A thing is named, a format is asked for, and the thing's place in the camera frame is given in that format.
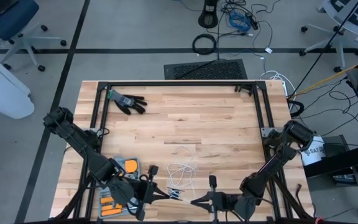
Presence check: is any black stand base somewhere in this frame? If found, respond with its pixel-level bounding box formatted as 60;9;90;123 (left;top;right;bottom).
197;0;220;29

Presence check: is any black coiled cable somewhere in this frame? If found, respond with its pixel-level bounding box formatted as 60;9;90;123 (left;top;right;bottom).
191;33;219;57

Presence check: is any black power strip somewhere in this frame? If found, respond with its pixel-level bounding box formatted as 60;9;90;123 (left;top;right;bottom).
246;12;260;31

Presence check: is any yellow cable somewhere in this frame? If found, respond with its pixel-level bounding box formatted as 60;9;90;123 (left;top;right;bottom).
294;53;358;96

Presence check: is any grey tool case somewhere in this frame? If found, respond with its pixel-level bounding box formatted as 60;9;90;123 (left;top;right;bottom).
96;155;145;220

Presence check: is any black side table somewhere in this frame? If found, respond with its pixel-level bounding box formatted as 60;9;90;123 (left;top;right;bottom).
303;133;358;215

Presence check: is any white cable bundle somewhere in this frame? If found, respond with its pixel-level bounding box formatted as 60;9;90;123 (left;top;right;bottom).
259;70;297;100

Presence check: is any thin black slanted pole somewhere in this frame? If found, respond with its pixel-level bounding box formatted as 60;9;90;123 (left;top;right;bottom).
288;0;358;100

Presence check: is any black clamp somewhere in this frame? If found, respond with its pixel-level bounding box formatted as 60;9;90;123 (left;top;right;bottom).
234;83;255;96

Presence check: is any white grey office chair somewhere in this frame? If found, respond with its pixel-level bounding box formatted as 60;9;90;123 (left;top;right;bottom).
299;0;358;73

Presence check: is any orange tape measure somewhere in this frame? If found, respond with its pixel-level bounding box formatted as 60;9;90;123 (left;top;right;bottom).
124;159;139;174

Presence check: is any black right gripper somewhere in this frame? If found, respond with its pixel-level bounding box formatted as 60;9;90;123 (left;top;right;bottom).
190;174;239;224

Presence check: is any black floor mat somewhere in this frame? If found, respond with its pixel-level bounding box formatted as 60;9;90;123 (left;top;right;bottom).
163;58;249;81

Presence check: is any black grey work glove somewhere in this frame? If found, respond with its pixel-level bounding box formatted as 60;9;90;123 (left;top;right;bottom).
108;89;149;116

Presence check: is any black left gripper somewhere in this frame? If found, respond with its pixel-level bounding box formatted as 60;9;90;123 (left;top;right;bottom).
131;164;172;222

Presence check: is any black cable loop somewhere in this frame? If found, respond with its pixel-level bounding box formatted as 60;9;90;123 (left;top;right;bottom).
287;99;305;119

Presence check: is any blue coiled cable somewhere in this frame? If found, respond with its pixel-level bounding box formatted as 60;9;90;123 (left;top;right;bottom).
226;11;252;33

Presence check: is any white cord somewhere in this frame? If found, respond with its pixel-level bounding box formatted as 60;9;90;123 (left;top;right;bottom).
165;144;200;202

